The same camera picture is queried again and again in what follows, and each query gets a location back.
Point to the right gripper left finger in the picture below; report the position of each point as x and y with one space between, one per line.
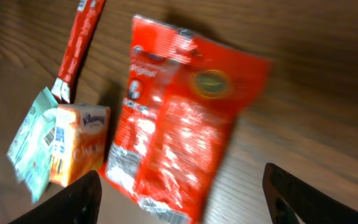
77 203

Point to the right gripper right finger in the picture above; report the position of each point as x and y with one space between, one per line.
291 200

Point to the pale green wipes packet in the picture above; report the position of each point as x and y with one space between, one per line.
30 152

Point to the orange red snack pouch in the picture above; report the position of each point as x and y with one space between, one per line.
183 96

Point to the red snack stick packet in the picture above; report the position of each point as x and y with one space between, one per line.
87 15

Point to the small orange juice box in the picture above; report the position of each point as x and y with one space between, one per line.
81 133

